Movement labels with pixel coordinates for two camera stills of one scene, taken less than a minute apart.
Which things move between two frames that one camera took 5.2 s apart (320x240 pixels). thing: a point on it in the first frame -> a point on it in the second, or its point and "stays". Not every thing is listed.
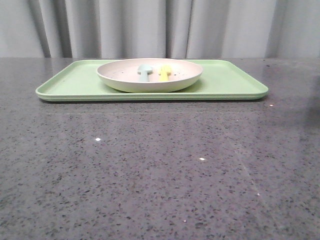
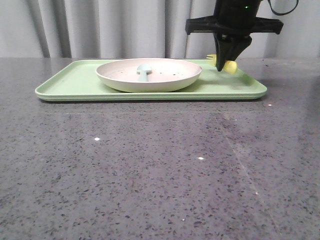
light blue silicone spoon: (144, 69) stays
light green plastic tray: (220, 79) stays
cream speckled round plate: (123, 74) stays
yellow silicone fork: (165, 69) -> (230, 66)
